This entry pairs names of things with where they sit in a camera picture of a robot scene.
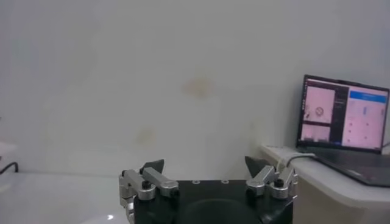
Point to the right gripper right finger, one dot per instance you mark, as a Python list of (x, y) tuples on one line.
[(268, 182)]

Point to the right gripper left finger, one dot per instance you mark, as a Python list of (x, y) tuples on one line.
[(152, 182)]

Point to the white side table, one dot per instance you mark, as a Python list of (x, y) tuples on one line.
[(320, 198)]

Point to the open black laptop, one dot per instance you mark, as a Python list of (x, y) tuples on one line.
[(341, 121)]

